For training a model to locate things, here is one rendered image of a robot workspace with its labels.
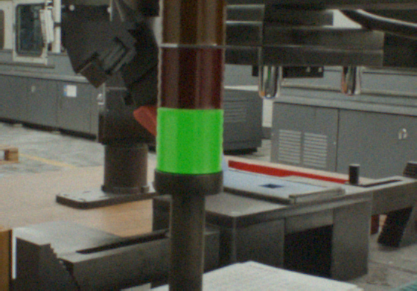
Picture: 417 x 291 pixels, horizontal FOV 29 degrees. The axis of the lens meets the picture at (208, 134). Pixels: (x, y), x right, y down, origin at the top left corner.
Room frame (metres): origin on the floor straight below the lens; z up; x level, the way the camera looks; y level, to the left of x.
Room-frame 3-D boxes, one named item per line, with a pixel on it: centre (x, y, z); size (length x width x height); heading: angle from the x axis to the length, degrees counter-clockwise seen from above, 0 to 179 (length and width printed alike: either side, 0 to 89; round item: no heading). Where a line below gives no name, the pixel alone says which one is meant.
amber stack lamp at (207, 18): (0.45, 0.01, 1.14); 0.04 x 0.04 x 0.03
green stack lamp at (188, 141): (0.45, 0.01, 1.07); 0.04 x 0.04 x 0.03
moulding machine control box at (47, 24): (9.47, 1.91, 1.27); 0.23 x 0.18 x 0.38; 132
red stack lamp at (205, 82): (0.45, 0.01, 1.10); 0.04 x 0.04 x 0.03
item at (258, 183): (0.77, -0.04, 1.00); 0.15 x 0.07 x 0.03; 46
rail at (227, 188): (0.73, -0.03, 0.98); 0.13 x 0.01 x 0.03; 46
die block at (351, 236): (0.73, -0.06, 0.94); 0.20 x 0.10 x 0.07; 136
